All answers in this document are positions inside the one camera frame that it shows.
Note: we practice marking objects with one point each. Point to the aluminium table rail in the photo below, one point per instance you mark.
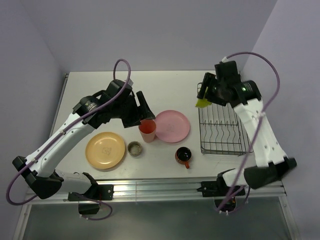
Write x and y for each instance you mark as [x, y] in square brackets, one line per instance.
[160, 189]

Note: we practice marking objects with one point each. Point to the pink plastic plate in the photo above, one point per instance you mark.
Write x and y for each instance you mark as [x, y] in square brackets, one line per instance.
[172, 126]

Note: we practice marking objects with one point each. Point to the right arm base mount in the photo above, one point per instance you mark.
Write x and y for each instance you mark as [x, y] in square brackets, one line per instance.
[213, 189]

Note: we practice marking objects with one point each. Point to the black wire dish rack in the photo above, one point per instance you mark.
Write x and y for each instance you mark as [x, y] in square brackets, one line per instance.
[221, 131]

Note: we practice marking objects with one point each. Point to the small grey speckled dish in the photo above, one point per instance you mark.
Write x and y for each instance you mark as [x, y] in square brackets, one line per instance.
[134, 148]

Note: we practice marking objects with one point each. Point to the orange black mug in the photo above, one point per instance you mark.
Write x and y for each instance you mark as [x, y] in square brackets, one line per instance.
[183, 156]

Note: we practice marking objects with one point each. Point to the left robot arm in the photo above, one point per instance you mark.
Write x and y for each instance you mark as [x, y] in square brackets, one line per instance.
[39, 168]

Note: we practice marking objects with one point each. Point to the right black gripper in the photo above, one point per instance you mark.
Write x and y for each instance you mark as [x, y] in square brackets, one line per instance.
[207, 77]

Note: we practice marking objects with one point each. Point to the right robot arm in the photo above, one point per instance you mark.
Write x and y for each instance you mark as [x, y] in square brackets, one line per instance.
[271, 161]

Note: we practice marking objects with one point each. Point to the salmon plastic cup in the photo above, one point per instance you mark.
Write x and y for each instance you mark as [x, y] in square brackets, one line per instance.
[147, 130]

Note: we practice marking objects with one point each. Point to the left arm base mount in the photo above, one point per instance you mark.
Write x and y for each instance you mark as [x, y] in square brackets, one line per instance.
[96, 195]

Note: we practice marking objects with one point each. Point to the lime green bowl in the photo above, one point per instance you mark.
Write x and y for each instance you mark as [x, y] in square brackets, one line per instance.
[202, 103]

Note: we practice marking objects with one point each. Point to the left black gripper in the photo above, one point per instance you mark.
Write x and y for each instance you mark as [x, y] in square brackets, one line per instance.
[134, 119]

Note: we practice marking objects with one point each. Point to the orange plastic plate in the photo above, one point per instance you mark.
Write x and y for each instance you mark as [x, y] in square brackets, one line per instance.
[105, 150]

